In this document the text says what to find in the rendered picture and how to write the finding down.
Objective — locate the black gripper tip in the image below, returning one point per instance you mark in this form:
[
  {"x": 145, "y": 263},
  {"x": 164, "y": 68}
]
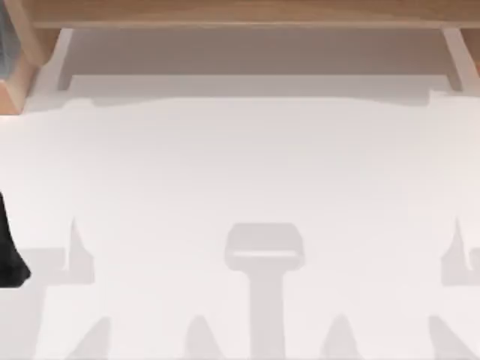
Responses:
[{"x": 9, "y": 255}]

